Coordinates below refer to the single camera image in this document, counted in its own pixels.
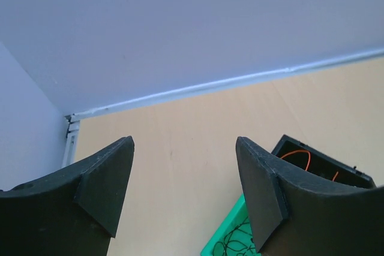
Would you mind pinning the green plastic bin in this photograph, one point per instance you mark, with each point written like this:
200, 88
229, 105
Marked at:
234, 235

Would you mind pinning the aluminium back rail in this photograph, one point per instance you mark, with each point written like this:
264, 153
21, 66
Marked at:
224, 84

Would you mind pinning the aluminium left rail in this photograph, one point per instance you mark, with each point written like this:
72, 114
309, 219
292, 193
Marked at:
71, 141

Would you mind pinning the aluminium rail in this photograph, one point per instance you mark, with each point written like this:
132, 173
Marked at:
71, 141
224, 84

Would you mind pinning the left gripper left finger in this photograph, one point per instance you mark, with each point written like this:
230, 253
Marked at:
73, 211

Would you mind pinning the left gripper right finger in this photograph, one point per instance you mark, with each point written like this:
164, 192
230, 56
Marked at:
295, 212

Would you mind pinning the black plastic bin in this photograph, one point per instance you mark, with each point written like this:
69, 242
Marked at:
315, 162

